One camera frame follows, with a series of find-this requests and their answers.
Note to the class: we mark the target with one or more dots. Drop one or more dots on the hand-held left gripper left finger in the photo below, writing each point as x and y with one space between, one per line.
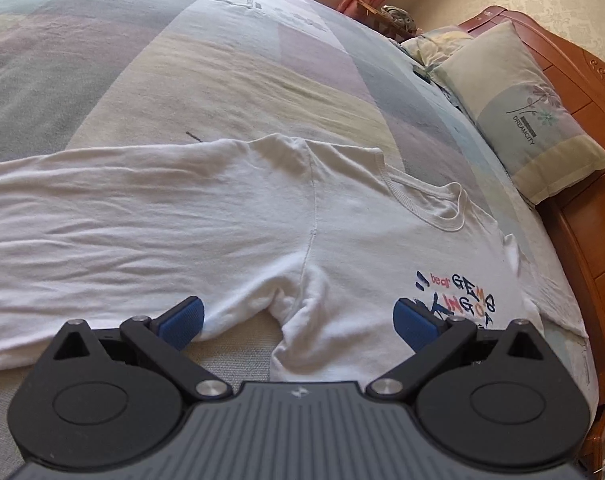
182 324

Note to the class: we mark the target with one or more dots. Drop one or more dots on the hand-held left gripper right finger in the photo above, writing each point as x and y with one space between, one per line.
415 326

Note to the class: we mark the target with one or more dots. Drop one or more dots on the white printed sweatshirt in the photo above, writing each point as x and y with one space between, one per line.
182 220

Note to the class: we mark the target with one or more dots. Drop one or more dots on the wooden bed headboard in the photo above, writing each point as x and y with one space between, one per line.
592 240

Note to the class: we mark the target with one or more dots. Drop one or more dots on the small blue cloth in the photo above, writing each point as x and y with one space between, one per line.
451 96

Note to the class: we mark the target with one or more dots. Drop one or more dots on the large flower print pillow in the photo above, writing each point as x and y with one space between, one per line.
527 110

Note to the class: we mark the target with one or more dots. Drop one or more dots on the black phone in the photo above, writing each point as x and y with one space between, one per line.
421 72

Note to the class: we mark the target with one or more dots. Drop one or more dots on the pastel patchwork bed sheet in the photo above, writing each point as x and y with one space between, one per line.
182 60

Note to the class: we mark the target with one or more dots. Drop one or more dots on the small cream pillow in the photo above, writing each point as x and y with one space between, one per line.
432 45

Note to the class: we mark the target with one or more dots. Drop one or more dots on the grey cloth bundle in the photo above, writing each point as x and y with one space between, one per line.
398 17

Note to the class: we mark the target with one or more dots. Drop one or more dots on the wooden nightstand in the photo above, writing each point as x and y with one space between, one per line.
370 15

